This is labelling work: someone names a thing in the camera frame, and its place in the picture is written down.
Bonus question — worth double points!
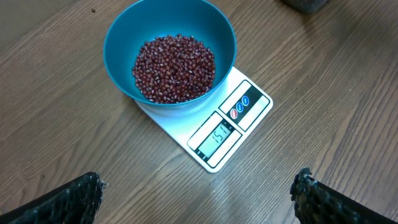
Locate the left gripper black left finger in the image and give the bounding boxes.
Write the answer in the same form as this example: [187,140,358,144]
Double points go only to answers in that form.
[1,172,104,224]

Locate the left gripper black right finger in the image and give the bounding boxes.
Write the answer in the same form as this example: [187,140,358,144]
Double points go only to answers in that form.
[290,167,397,224]

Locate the red beans in bowl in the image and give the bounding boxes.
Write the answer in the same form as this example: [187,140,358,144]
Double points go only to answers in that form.
[132,34,216,104]

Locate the clear plastic bean container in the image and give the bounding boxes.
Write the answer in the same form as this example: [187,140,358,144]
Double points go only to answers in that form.
[282,0,329,14]

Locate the blue metal bowl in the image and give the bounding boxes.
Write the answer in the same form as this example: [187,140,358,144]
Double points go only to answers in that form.
[103,0,237,108]

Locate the white digital kitchen scale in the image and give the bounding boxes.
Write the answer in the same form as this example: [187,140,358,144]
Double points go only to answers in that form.
[138,68,273,173]

